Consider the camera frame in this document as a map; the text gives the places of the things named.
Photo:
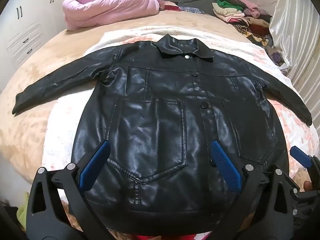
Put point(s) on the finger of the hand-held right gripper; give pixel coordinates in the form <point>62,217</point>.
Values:
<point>300,156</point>

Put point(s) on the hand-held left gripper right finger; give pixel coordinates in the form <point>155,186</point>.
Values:
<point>225,165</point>

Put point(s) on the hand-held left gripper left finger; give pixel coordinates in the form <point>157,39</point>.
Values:
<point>96,163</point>

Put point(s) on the black leather jacket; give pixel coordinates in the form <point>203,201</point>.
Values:
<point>160,130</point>

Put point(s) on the pile of folded clothes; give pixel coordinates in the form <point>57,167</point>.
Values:
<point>245,22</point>

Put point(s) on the tan plush bed sheet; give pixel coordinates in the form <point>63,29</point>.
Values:
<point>30,130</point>

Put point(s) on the yellow-green cloth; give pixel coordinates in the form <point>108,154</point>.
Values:
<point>23,207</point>

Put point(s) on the white orange bear print blanket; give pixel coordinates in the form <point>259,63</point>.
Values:
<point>250,50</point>

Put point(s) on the white satin curtain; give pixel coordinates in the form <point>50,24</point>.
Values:
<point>295,17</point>

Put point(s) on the white wardrobe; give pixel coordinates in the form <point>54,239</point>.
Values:
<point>27,30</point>

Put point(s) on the pink quilt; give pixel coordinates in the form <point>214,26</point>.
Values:
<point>107,5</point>

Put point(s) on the folded colourful cloths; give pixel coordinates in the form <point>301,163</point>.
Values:
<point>175,5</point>

